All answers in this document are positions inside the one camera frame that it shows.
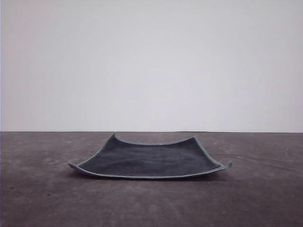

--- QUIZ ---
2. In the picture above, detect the purple towel with grey hem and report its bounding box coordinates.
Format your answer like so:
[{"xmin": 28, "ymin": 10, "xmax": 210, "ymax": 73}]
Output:
[{"xmin": 68, "ymin": 131, "xmax": 234, "ymax": 181}]

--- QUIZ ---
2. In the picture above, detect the grey table cloth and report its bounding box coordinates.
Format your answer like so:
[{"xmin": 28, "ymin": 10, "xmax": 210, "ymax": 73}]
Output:
[{"xmin": 0, "ymin": 131, "xmax": 303, "ymax": 227}]

